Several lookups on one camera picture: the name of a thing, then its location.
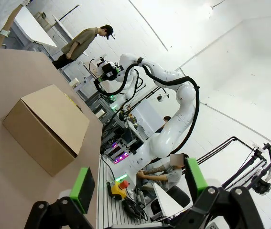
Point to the person's left forearm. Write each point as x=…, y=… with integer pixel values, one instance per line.
x=12, y=19

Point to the aluminium slotted base plate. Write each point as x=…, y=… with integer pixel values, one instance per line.
x=106, y=210

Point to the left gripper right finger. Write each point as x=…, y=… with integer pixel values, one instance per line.
x=197, y=176

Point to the black swivel chair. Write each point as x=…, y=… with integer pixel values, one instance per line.
x=178, y=196

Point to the yellow emergency stop button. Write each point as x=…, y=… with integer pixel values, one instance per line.
x=118, y=189

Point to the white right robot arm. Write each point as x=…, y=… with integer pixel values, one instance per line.
x=164, y=140

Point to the man in olive shirt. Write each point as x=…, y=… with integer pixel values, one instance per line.
x=78, y=43

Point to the seated dark haired person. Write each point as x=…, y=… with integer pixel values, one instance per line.
x=165, y=122

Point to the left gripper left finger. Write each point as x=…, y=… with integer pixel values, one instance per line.
x=82, y=188

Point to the seated person in grey shirt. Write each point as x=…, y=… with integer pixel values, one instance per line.
x=166, y=174

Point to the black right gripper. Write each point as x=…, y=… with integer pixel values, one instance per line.
x=108, y=72

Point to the brown cardboard box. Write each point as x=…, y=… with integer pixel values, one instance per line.
x=49, y=124

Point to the white desk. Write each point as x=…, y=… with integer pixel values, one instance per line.
x=166, y=202

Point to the white table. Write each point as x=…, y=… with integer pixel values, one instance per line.
x=30, y=26

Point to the white wrist watch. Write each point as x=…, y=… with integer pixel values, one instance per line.
x=5, y=32

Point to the black camera rig stand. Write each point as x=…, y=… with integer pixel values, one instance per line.
x=264, y=167

